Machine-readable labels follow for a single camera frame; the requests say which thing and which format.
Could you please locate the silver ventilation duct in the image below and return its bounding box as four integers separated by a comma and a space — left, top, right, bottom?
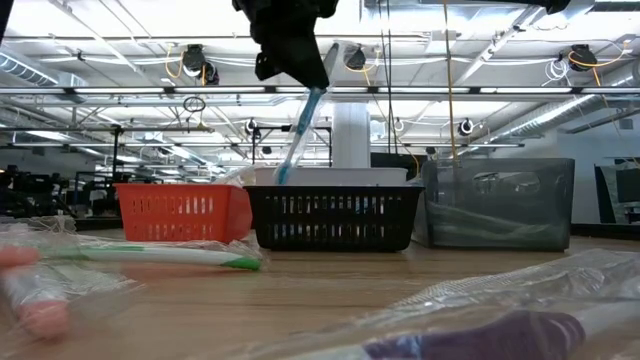
464, 59, 640, 149
0, 49, 90, 91

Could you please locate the dark background workstation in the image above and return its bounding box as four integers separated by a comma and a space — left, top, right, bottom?
0, 164, 121, 232

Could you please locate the white coiled cable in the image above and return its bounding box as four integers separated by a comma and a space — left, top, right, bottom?
543, 58, 571, 84

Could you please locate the black cable loop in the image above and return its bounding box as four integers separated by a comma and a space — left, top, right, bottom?
182, 96, 207, 115

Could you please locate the purple white toothbrush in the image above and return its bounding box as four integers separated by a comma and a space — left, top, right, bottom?
199, 251, 640, 360

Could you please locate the white plastic basket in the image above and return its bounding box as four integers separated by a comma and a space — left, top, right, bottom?
253, 167, 409, 189

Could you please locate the black plastic basket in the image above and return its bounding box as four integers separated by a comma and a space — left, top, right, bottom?
243, 185, 425, 253

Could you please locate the yellow hanging cord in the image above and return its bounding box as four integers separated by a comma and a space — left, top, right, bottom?
441, 0, 457, 161

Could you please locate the dark monitor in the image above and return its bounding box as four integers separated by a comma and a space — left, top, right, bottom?
593, 158, 640, 226

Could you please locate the black hanging cable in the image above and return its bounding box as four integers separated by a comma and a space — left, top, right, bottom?
378, 0, 400, 156

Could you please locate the black ceiling cable reel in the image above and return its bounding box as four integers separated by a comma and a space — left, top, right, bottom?
343, 43, 368, 72
569, 43, 600, 73
180, 43, 220, 87

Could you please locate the black metal frame stand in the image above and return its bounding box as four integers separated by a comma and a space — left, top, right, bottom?
250, 125, 333, 171

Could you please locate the grey translucent plastic bin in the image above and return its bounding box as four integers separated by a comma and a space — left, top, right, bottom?
413, 158, 576, 252

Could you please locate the blue white toothbrush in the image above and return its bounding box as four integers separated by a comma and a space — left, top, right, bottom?
273, 41, 346, 186

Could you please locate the orange white toothbrush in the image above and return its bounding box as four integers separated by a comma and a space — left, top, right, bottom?
0, 214, 146, 346
213, 166, 257, 187

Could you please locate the orange plastic basket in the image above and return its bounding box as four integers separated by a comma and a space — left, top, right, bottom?
113, 182, 254, 245

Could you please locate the white square pillar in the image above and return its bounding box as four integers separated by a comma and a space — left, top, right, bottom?
332, 102, 372, 170

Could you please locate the long ceiling light bar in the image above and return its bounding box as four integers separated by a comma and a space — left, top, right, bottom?
0, 86, 640, 97

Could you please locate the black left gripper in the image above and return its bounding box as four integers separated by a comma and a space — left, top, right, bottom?
232, 0, 341, 91

